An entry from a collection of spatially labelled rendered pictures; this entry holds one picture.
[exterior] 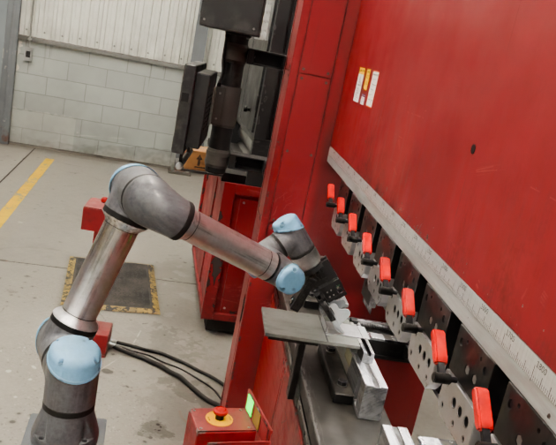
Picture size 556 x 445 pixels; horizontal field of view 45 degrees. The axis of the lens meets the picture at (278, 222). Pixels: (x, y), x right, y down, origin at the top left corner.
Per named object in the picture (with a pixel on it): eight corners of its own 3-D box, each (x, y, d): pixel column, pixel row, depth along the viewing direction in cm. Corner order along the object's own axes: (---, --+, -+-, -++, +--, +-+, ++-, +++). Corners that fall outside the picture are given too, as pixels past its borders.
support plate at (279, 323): (260, 309, 197) (261, 306, 197) (348, 322, 200) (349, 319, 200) (265, 335, 180) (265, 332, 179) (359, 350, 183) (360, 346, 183)
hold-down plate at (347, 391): (317, 351, 204) (319, 342, 203) (334, 353, 205) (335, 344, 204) (332, 403, 175) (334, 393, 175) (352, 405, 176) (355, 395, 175)
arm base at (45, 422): (24, 454, 147) (28, 414, 145) (36, 416, 162) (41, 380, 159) (94, 459, 151) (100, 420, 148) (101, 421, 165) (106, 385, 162)
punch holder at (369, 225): (351, 261, 196) (364, 207, 192) (379, 266, 197) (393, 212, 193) (362, 279, 182) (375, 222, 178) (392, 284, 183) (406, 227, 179)
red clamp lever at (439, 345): (432, 327, 117) (435, 380, 111) (454, 329, 117) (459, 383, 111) (427, 331, 118) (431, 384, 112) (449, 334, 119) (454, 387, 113)
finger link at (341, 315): (358, 327, 185) (341, 297, 184) (339, 337, 185) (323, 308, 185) (357, 325, 188) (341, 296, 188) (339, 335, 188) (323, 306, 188)
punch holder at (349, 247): (340, 241, 215) (351, 192, 211) (365, 245, 216) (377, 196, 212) (349, 256, 201) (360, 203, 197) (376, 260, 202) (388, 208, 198)
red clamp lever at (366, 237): (362, 230, 174) (362, 262, 169) (377, 232, 175) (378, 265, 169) (360, 234, 176) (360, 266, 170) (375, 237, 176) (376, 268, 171)
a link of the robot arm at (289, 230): (264, 226, 184) (289, 209, 186) (283, 259, 187) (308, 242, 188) (274, 230, 176) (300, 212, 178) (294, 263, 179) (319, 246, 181)
